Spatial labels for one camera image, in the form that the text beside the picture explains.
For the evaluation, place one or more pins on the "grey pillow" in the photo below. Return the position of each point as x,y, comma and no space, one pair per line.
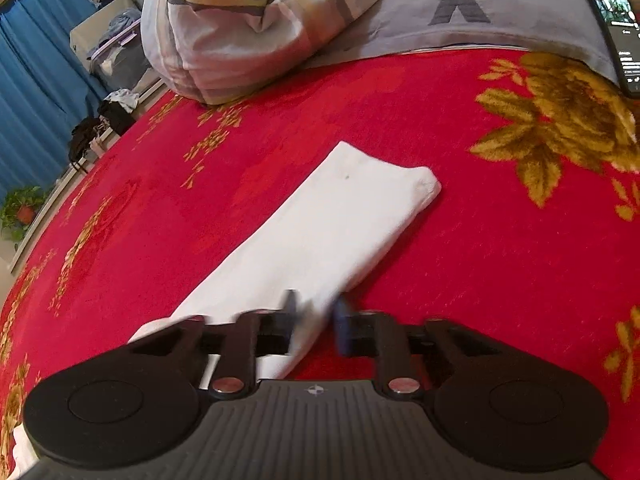
480,15

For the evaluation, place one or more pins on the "black smartphone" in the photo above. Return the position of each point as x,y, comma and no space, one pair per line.
612,20

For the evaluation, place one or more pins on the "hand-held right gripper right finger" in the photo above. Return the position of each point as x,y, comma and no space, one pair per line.
343,330

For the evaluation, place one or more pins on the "blue curtain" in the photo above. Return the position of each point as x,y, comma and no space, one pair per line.
35,80

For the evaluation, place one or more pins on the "plaid quilt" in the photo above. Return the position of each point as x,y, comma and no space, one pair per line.
235,20

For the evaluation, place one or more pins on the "green potted plant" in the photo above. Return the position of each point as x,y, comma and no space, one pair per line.
20,207

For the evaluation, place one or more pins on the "black bag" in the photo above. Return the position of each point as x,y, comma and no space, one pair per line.
117,112

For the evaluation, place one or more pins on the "black clothes pile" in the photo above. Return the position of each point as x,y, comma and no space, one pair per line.
85,140

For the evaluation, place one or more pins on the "red floral blanket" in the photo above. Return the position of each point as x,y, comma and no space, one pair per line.
475,260

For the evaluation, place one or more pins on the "white small garment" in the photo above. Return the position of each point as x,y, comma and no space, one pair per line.
320,230

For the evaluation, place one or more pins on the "clear storage box with clothes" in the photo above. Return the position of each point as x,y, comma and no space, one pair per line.
112,50

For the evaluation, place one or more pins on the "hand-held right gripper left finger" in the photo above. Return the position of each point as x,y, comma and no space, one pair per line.
294,325

